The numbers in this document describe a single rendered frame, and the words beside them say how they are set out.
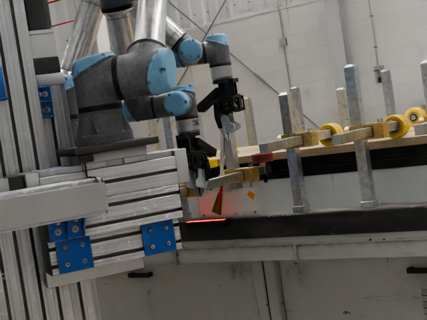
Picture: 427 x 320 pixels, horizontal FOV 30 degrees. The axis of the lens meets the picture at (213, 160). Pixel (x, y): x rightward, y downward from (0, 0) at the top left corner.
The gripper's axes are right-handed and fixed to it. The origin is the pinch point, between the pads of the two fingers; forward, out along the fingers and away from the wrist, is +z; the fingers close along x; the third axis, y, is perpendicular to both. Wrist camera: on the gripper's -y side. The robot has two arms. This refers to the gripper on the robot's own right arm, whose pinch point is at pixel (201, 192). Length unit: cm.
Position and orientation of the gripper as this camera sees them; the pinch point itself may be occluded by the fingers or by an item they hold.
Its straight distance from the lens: 261.5
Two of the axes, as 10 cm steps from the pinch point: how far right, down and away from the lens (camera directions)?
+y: -5.4, 1.2, -8.3
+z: 1.5, 9.9, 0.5
